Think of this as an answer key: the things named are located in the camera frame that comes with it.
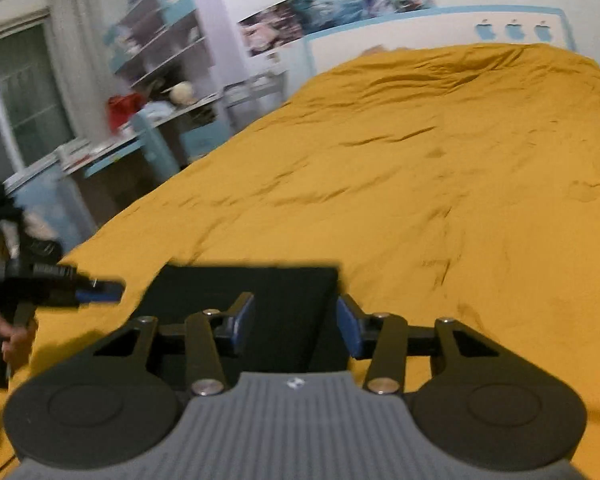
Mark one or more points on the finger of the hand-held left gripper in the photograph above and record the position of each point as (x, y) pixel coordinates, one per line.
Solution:
(100, 291)

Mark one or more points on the mustard yellow bedspread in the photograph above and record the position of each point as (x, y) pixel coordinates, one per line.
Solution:
(405, 170)

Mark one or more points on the white bedside table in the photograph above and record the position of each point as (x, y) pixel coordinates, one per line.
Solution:
(255, 97)

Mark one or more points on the person's left hand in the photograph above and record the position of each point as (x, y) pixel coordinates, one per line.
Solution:
(10, 340)

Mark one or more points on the white curtain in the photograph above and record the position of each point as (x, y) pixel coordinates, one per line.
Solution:
(77, 45)

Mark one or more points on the window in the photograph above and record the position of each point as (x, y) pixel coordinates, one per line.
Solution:
(25, 90)

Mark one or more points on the white headboard with blue trim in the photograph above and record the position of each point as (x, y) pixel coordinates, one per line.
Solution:
(430, 35)

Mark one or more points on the red bag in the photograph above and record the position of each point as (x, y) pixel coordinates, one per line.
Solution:
(125, 112)

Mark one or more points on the pale round object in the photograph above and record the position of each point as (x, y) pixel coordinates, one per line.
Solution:
(182, 93)

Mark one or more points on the wall bookshelf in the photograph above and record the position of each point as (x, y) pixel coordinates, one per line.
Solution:
(160, 25)

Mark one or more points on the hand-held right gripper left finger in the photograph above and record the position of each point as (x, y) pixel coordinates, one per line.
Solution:
(242, 325)

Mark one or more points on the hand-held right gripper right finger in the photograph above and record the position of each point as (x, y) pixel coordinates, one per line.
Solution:
(350, 327)

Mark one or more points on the blue apple decal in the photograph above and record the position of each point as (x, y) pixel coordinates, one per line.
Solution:
(485, 30)
(514, 30)
(542, 31)

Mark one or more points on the white and blue desk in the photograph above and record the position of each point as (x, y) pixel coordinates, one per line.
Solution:
(105, 150)

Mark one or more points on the black garment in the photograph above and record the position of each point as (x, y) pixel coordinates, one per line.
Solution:
(280, 300)

